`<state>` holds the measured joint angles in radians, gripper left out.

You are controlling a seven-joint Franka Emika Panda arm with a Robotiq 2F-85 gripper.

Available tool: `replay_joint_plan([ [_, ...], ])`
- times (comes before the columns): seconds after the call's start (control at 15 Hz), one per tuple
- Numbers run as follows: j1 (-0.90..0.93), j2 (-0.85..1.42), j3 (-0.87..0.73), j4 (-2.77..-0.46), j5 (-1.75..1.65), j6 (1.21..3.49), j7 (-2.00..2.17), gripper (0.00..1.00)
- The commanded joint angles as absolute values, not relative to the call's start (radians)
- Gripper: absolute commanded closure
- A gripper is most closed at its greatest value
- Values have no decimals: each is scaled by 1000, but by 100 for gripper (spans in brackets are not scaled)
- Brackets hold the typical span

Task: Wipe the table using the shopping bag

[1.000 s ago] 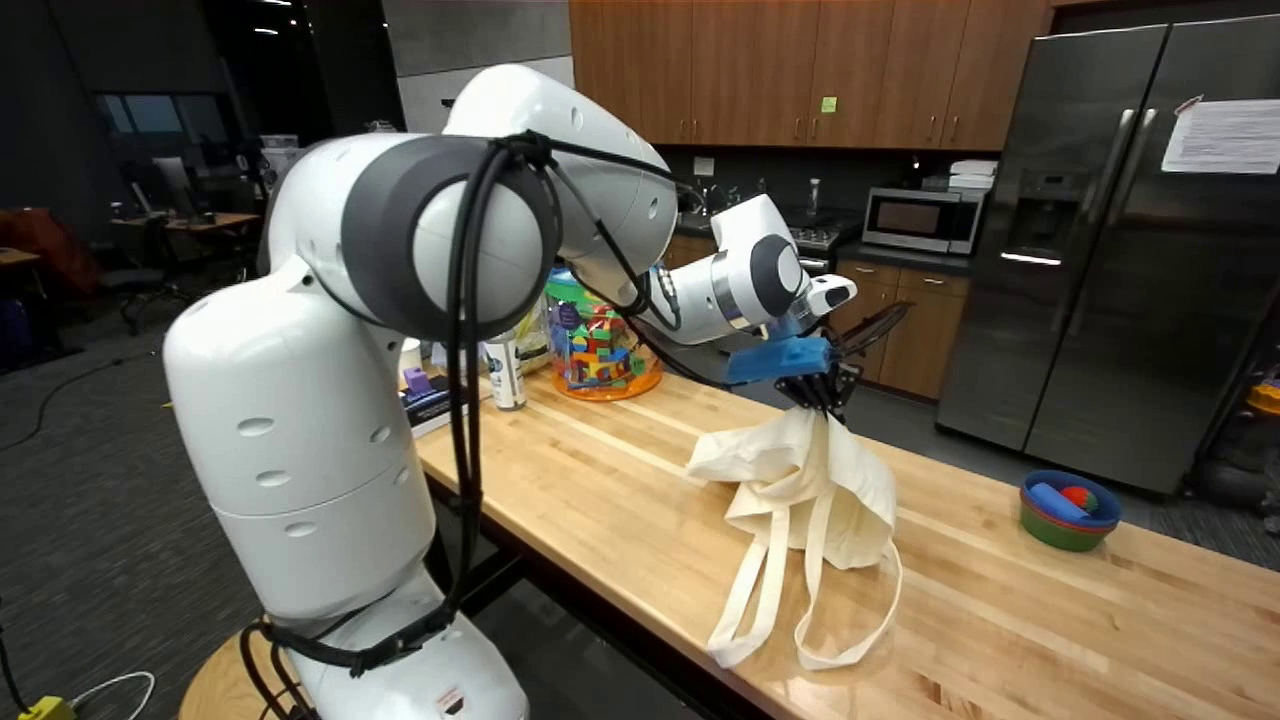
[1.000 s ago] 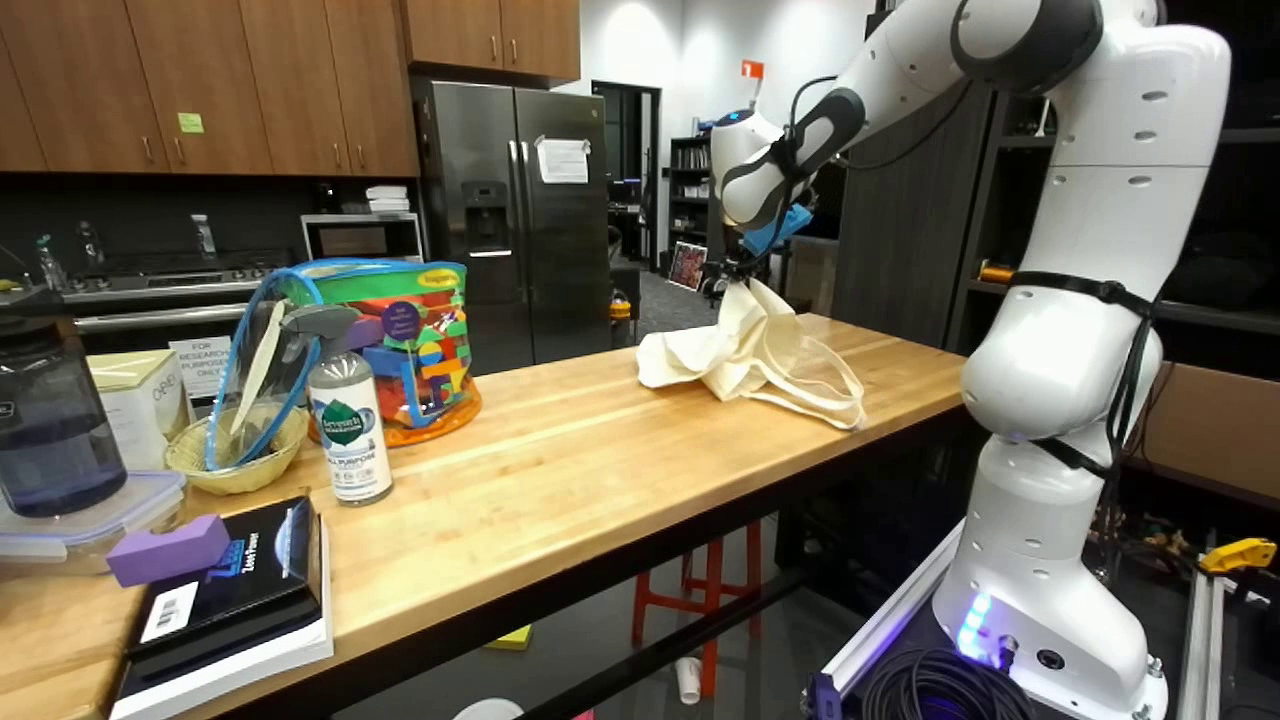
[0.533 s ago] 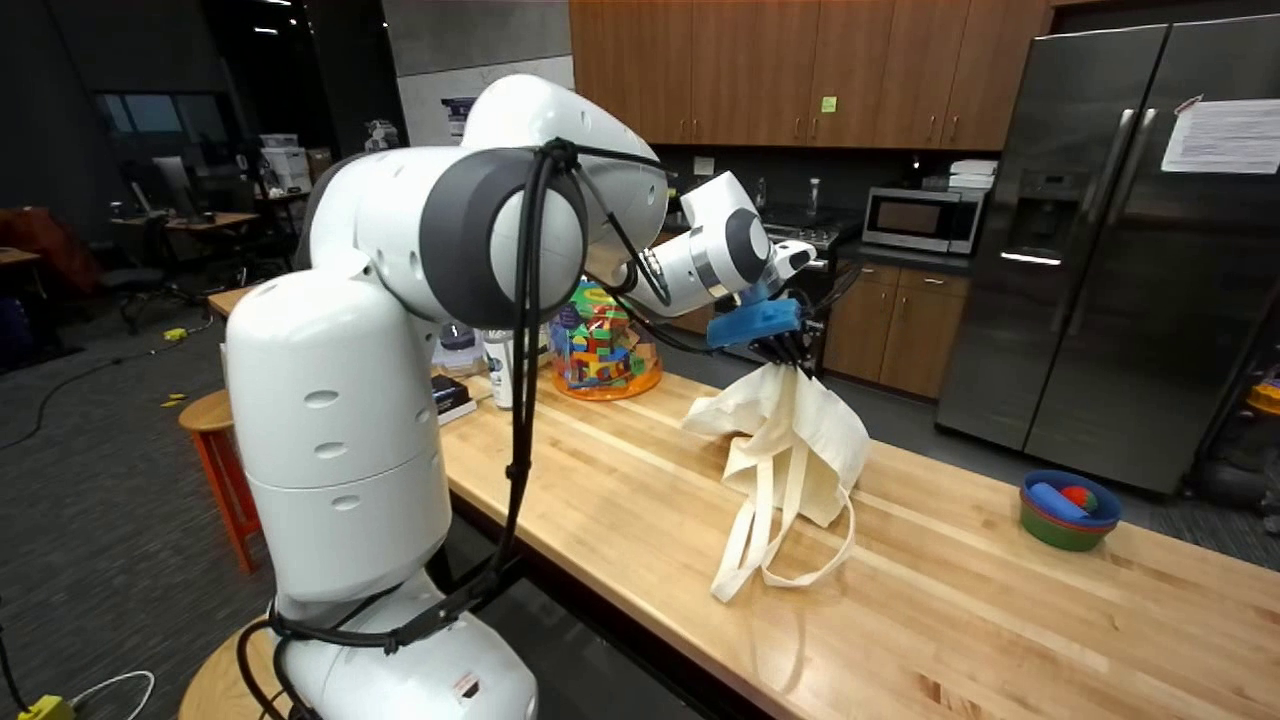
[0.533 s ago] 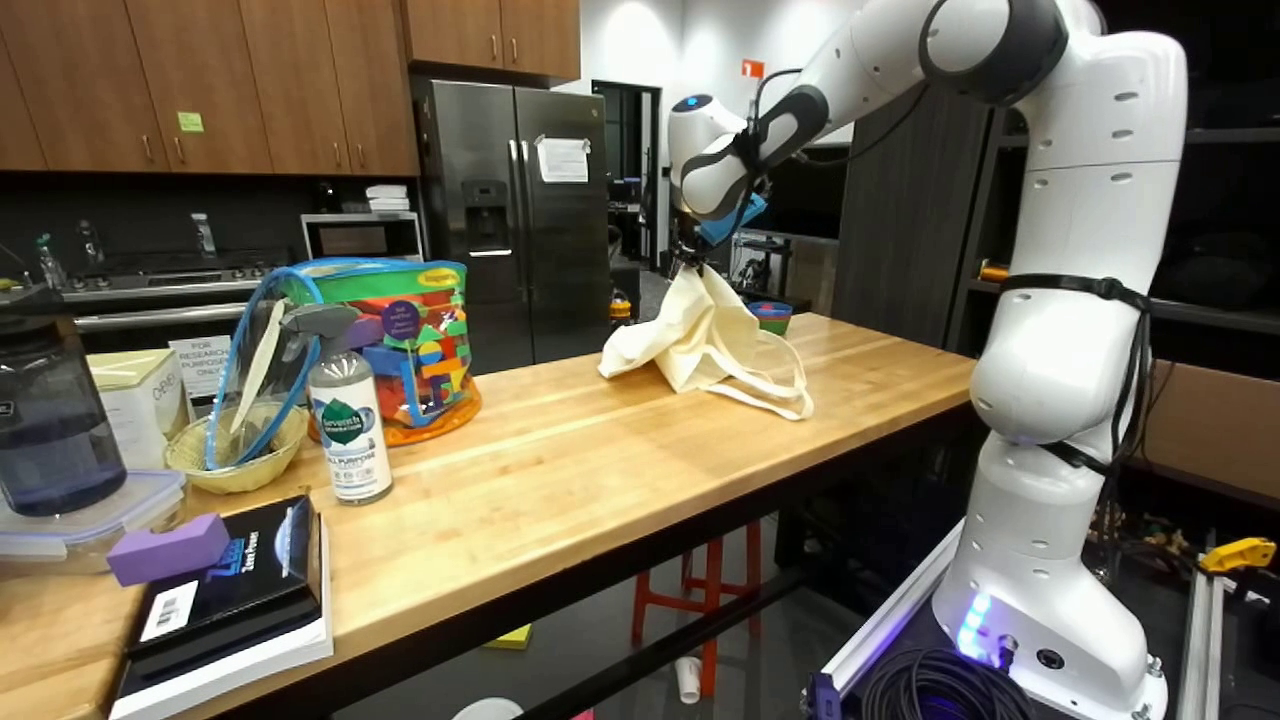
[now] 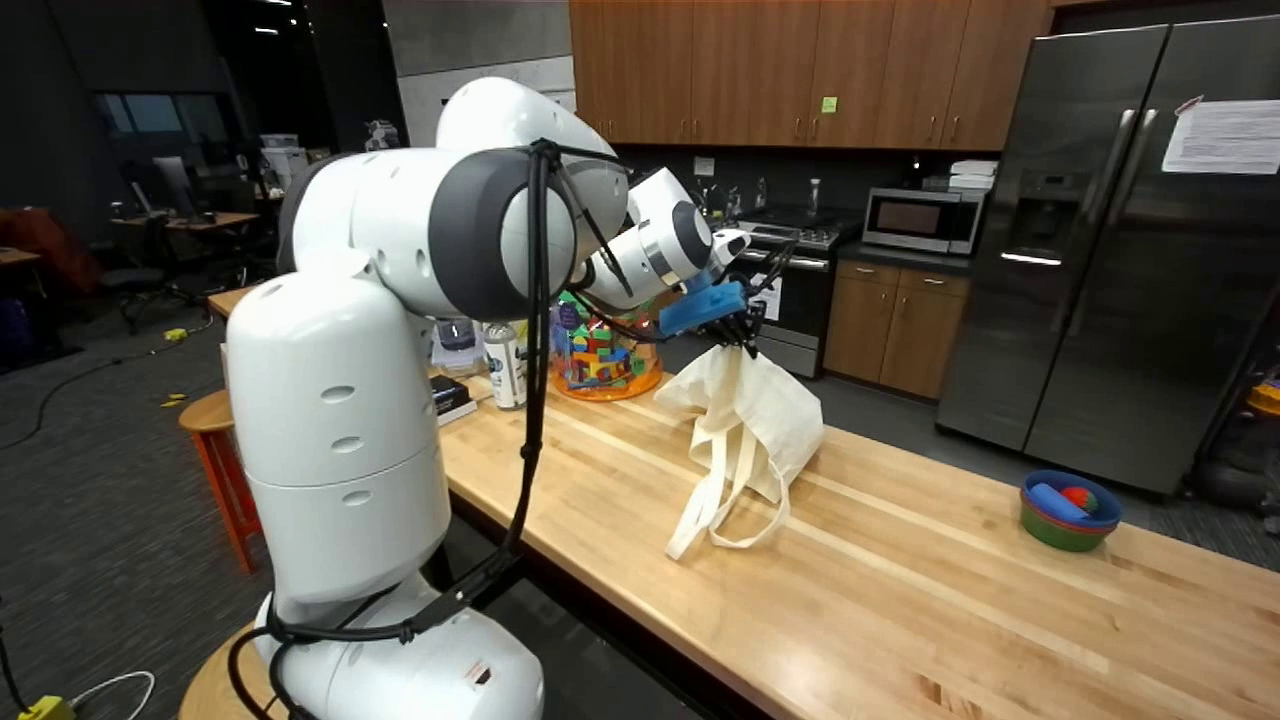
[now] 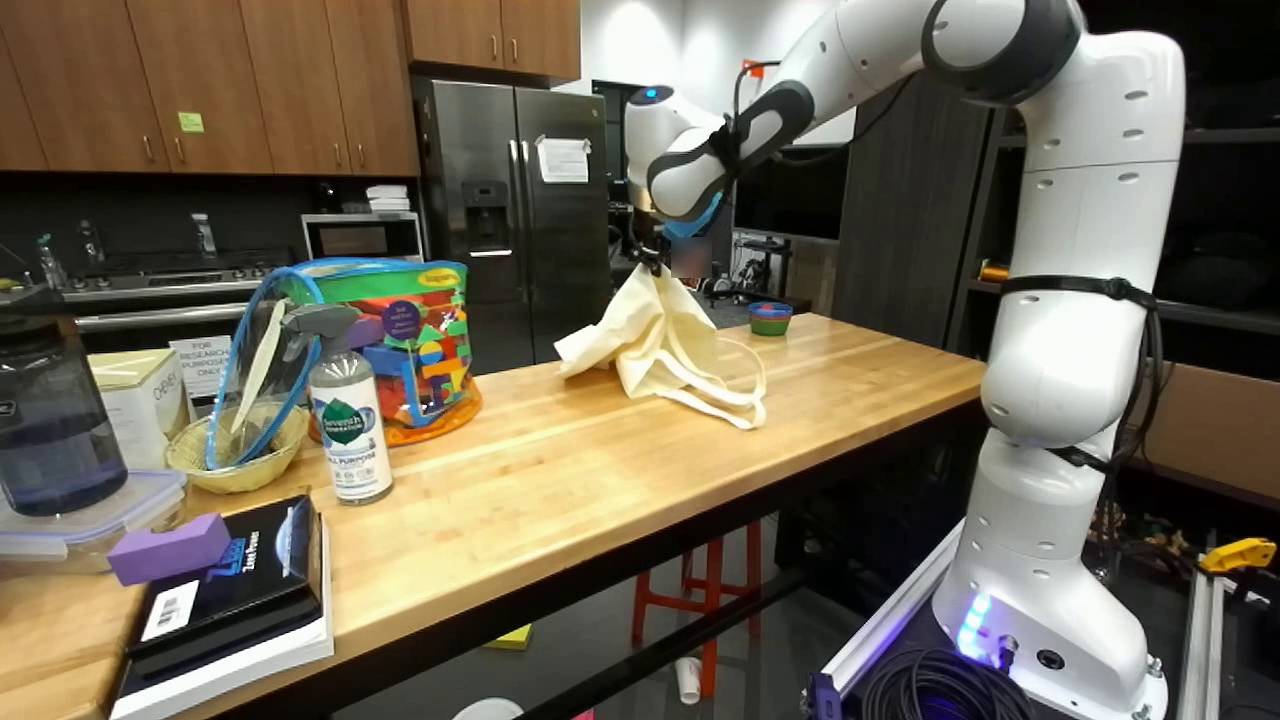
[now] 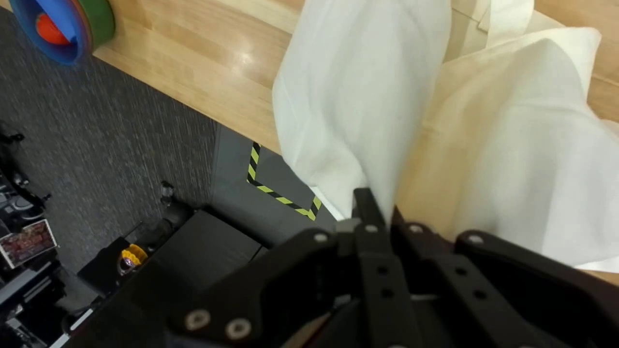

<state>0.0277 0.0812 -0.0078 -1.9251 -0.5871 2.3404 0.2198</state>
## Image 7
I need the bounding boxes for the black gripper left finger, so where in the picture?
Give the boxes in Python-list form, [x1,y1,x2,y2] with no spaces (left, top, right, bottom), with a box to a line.
[165,188,422,348]

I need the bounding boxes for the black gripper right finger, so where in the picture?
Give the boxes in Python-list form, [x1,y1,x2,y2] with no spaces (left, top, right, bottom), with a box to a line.
[388,208,619,348]

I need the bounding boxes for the white cloth shopping bag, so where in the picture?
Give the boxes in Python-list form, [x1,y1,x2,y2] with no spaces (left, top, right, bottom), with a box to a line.
[272,0,619,277]

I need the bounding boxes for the black equipment base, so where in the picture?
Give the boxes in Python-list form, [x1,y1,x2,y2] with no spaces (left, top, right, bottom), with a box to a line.
[154,210,268,293]

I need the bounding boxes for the yellow plastic item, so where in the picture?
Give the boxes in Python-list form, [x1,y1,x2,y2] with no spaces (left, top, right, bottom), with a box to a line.
[117,243,152,277]

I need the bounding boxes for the red printed box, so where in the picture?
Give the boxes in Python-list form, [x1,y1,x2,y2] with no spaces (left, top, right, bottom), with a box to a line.
[0,219,61,270]

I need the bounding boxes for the black cluttered rack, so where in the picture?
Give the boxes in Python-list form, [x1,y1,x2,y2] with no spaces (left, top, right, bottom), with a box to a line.
[0,123,86,348]

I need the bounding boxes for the stacked coloured plastic bowls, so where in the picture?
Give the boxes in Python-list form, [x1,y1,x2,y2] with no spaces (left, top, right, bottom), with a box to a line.
[9,0,119,69]

